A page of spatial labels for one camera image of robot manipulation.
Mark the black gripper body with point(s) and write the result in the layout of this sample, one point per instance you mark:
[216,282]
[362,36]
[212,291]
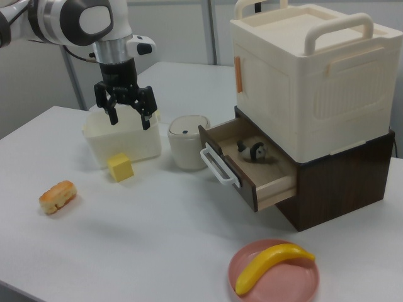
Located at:
[119,78]

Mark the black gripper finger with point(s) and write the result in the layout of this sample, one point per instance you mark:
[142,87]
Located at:
[146,107]
[110,104]

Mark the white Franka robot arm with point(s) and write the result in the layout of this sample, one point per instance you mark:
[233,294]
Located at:
[53,19]

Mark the dark brown drawer cabinet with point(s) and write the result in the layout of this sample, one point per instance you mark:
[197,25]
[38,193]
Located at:
[340,188]

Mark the white plastic bin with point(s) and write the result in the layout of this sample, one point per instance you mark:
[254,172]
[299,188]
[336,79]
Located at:
[126,148]

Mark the cream mini trash can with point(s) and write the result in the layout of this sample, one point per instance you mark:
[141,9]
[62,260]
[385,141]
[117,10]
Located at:
[184,151]

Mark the yellow foam cube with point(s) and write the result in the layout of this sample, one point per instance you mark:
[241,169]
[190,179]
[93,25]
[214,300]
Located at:
[121,168]

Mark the toy bread roll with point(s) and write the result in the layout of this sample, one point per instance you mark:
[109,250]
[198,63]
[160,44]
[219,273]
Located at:
[58,196]

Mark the small panda plush toy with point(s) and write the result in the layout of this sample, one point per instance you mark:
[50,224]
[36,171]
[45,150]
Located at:
[256,152]

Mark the cream plastic storage box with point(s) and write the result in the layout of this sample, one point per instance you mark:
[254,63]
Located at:
[315,94]

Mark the yellow toy banana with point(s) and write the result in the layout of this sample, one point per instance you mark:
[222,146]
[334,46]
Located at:
[267,264]

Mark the pink plate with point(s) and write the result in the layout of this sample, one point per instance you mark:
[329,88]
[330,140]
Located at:
[283,280]

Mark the black camera stand pole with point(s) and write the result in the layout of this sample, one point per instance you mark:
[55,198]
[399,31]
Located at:
[258,5]

